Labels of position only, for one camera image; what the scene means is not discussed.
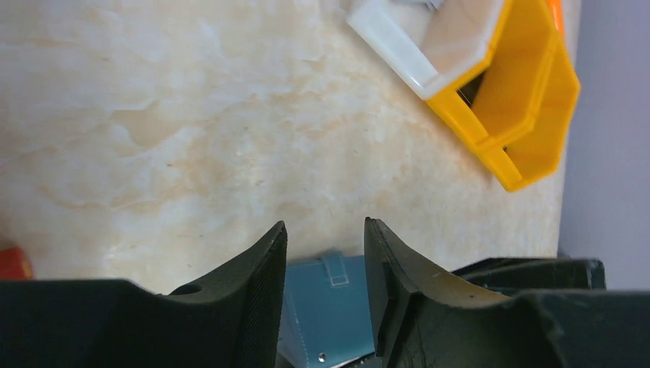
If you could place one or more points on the yellow two-compartment bin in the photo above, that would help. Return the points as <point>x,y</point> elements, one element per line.
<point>514,108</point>

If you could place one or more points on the white plastic tray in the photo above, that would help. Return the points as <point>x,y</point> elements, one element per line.
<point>430,44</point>

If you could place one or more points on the blue card holder wallet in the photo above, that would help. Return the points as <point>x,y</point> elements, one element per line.
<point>325,318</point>

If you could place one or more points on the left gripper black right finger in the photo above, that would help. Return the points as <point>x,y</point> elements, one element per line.
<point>422,315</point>

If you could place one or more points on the small yellow red toy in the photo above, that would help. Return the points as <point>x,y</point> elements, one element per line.
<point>15,265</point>

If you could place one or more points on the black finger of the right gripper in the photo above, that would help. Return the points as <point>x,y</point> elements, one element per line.
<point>510,276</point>

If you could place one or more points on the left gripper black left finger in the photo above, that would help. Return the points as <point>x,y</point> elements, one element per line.
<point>228,317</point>

